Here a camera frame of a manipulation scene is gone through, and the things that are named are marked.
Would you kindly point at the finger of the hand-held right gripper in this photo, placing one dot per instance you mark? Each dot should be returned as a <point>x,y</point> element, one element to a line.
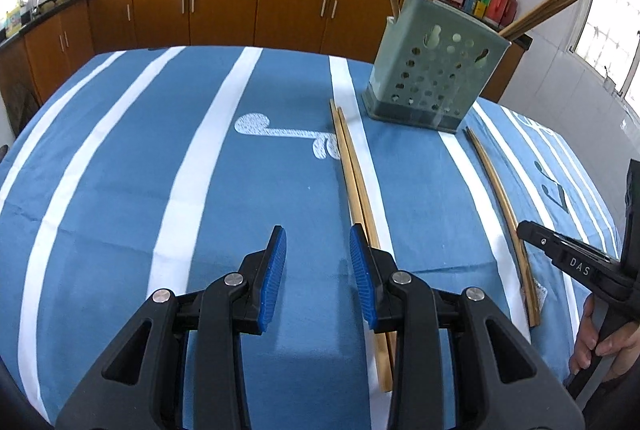
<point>570,257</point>

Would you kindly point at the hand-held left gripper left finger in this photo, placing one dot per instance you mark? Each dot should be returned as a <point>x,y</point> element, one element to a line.
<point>272,280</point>

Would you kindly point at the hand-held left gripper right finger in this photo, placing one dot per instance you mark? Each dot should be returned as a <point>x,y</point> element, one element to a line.
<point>360,280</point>

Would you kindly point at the green perforated utensil holder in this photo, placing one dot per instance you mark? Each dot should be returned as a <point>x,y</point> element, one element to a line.
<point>430,70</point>

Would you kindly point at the person's right hand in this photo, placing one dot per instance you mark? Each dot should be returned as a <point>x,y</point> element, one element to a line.
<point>585,335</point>

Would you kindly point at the blue white striped tablecloth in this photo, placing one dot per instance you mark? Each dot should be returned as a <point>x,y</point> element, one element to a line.
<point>150,185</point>

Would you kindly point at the window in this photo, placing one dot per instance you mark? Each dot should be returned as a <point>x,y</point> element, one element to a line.
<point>610,20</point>

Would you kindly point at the red box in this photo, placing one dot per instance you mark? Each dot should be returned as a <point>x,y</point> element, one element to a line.
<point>504,12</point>

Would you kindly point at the colourful boxes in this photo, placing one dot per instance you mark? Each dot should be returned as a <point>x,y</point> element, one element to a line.
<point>477,2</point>

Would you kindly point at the wooden base cabinets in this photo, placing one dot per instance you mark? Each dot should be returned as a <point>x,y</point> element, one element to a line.
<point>225,5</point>

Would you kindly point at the yellow container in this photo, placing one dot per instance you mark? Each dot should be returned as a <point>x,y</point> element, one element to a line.
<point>15,22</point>

